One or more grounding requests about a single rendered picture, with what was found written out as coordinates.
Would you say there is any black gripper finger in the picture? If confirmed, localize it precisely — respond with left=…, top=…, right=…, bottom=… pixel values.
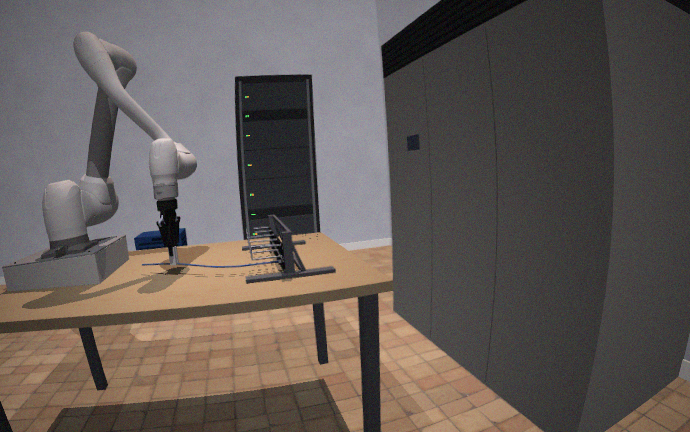
left=172, top=215, right=180, bottom=263
left=156, top=215, right=177, bottom=265

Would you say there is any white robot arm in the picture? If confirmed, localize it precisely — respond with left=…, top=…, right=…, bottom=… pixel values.
left=41, top=32, right=197, bottom=259

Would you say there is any dark grey rack with cable rings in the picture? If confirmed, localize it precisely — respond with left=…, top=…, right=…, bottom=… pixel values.
left=242, top=215, right=336, bottom=283

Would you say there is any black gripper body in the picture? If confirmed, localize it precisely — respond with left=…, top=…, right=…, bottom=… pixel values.
left=157, top=199, right=178, bottom=226

